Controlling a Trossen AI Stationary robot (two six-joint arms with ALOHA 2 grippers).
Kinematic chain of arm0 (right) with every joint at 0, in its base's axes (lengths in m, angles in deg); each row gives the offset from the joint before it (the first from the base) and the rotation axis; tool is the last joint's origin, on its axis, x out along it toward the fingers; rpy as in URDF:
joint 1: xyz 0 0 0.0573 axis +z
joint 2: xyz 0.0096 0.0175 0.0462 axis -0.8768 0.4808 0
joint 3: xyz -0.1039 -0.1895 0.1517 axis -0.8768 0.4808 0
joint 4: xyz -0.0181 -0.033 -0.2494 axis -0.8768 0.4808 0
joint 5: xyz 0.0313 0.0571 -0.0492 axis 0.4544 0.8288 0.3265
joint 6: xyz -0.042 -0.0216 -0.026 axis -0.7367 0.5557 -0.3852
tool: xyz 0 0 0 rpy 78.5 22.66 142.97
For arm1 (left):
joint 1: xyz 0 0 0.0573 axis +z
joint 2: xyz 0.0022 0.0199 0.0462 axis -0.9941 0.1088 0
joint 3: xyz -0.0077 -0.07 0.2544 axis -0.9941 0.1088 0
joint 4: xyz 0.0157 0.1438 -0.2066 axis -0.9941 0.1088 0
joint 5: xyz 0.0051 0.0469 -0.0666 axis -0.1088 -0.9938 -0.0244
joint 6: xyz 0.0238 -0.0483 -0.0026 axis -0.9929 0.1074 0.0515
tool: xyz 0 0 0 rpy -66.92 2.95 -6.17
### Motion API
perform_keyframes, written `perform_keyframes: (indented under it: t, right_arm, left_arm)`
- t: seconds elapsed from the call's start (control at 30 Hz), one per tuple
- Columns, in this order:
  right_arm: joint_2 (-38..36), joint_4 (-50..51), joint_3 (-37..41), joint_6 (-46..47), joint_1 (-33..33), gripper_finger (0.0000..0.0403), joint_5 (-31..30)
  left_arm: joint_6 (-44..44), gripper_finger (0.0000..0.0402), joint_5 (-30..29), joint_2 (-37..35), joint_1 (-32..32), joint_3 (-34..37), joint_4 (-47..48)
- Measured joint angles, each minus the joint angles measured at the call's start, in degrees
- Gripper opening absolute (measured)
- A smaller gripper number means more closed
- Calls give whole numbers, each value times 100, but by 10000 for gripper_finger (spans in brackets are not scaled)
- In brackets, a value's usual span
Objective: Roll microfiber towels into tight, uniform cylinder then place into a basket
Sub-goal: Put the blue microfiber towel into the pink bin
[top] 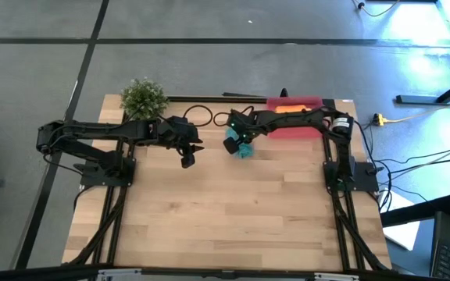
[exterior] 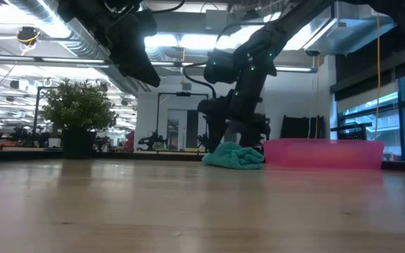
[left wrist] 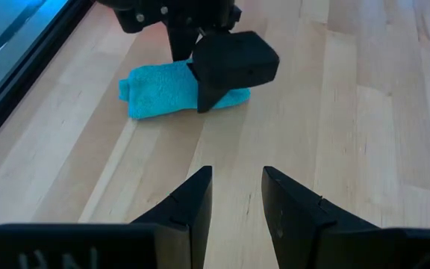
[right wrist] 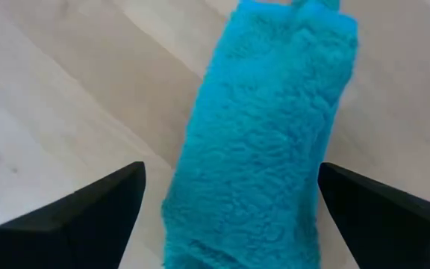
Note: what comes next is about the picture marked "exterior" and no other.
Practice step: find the round silver air duct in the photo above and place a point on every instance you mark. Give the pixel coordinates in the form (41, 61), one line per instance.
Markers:
(83, 38)

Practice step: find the black folded panels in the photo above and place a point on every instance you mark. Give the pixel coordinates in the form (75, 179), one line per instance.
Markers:
(294, 126)

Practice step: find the wall poster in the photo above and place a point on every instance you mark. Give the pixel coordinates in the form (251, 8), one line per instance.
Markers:
(173, 131)

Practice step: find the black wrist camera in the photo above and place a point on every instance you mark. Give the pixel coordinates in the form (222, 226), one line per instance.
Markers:
(146, 22)
(211, 107)

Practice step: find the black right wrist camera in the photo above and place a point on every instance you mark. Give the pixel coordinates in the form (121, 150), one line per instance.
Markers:
(211, 107)

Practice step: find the black shelving unit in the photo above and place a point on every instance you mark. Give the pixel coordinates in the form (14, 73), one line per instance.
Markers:
(265, 124)

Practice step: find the black window blind box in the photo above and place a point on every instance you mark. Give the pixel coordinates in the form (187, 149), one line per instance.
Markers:
(364, 81)

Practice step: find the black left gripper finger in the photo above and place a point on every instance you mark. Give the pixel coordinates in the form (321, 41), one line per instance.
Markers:
(146, 75)

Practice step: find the black background robot arm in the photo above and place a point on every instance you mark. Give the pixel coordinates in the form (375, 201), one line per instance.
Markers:
(202, 140)
(153, 140)

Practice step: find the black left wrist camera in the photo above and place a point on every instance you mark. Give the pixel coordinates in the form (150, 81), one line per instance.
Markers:
(146, 22)

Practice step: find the pink plastic basket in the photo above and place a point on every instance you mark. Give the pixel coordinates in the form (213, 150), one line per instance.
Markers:
(323, 154)

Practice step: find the black dome security camera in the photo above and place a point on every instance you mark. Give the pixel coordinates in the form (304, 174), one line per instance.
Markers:
(312, 52)

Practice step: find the rectangular silver air duct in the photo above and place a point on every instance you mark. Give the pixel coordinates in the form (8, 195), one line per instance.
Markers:
(346, 35)

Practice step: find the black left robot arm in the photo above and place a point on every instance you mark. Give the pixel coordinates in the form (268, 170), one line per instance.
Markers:
(83, 14)

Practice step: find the black aluminium table frame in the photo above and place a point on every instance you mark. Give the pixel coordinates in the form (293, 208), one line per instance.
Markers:
(30, 155)

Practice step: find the teal microfiber towel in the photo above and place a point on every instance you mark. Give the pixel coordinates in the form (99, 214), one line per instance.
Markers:
(236, 156)

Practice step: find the black gantry frame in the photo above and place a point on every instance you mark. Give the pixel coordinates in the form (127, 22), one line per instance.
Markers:
(36, 109)
(183, 93)

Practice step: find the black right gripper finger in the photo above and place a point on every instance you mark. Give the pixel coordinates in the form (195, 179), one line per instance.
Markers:
(218, 135)
(250, 135)

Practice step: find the grey ceiling box unit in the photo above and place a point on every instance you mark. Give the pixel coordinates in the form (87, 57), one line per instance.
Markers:
(216, 19)

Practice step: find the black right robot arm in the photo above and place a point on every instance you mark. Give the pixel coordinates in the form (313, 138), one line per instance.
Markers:
(294, 24)

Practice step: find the black round ceiling device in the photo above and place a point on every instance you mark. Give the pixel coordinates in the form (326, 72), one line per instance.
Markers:
(28, 35)

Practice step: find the green potted plant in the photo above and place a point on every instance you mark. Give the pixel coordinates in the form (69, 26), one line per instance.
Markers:
(77, 109)

